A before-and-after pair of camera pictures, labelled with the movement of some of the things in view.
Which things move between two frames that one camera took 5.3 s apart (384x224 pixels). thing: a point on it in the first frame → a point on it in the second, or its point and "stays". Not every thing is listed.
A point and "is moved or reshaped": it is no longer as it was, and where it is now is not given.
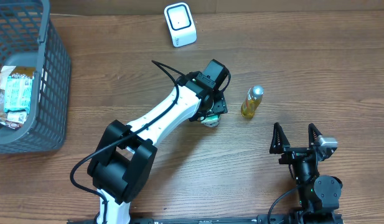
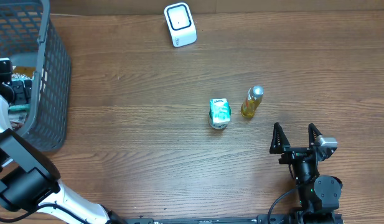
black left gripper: [221, 107] → [23, 91]
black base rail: [262, 219] stays
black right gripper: [299, 152] stays
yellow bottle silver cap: [252, 101] stays
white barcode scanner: [182, 24] stays
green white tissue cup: [211, 121] is moved or reshaped
